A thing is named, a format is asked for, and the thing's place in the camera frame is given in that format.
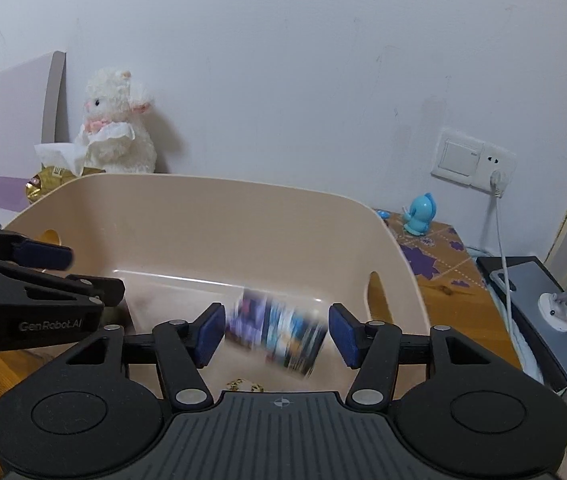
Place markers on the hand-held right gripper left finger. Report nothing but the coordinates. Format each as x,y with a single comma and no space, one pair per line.
210,334

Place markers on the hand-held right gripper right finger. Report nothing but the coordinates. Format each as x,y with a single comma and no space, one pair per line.
343,336

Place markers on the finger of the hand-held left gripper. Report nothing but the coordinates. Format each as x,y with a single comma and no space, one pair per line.
90,291
45,255

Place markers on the colourful printed box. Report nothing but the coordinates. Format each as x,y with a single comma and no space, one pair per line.
276,330

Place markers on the beige plastic basket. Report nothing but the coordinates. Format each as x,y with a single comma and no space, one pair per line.
243,230

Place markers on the small gold wrapper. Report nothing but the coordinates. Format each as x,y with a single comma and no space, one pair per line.
246,385

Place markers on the gold tissue pack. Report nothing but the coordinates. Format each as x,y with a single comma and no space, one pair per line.
48,182

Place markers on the white tissue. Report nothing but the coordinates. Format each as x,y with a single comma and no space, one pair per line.
75,152

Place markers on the purple star printed mat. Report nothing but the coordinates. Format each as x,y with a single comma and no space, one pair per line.
433,257

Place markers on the blue toy figure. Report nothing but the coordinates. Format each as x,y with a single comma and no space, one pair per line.
419,215

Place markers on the pale pink board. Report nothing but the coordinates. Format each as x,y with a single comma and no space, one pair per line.
5,110

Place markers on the white plush sheep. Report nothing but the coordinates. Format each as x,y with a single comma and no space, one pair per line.
116,115

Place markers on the light blue cloth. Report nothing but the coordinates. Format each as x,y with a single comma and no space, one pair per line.
526,355

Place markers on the grey laptop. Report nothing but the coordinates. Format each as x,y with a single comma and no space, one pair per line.
528,285

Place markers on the white wall switch socket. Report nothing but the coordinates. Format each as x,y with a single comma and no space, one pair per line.
468,157

